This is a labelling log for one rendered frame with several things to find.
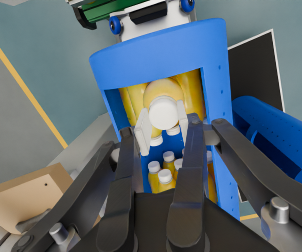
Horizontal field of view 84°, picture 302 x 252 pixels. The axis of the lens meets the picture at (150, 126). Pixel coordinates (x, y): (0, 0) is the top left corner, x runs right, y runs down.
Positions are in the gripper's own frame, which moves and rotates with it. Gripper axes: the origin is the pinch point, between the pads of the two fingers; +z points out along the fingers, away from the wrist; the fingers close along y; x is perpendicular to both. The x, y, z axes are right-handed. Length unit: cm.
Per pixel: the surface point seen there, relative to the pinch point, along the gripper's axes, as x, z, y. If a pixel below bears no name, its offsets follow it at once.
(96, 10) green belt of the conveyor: 24, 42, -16
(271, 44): -7, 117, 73
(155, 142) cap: -12.8, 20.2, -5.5
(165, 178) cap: -24.8, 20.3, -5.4
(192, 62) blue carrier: 4.9, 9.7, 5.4
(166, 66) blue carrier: 5.3, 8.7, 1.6
